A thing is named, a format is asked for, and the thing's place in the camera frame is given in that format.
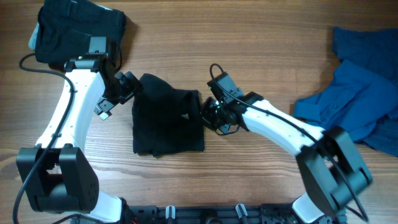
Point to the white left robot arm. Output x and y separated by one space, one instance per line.
56 176

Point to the blue polo shirt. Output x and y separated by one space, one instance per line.
354 100

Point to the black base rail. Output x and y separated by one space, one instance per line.
261 214

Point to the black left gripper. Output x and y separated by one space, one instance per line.
131 86

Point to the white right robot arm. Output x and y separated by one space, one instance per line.
332 169

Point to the black t-shirt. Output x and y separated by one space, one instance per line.
166 120

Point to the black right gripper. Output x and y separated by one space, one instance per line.
206 117

